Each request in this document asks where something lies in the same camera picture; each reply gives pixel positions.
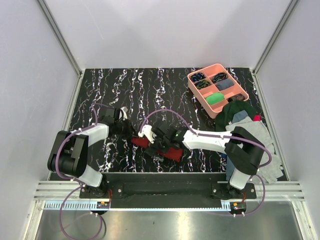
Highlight red cloth napkin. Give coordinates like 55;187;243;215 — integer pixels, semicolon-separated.
131;137;183;163

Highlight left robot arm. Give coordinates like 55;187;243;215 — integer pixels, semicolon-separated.
47;107;136;198

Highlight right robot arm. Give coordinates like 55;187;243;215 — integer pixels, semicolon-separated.
138;123;265;199

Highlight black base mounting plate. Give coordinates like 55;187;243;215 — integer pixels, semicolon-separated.
79;172;257;211

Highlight dark green cloth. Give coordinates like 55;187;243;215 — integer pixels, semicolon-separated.
214;100;257;132

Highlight green rolled cloth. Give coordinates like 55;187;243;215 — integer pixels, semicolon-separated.
205;92;225;105

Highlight pink compartment tray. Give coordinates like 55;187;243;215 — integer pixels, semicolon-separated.
187;63;249;119

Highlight blue rolled cloth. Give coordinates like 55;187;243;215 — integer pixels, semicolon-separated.
215;78;234;91

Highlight grey cloth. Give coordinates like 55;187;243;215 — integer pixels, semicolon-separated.
225;116;283;184

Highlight magenta cloth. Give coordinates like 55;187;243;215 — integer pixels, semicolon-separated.
253;115;261;122

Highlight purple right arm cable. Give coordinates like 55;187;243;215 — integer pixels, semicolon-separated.
139;108;273;217

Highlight left aluminium frame post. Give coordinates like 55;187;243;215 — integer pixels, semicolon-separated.
36;0;85;78

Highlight aluminium frame post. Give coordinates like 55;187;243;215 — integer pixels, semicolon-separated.
36;0;85;78
252;0;301;76

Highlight right aluminium frame post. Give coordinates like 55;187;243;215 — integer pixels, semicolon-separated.
252;0;301;76

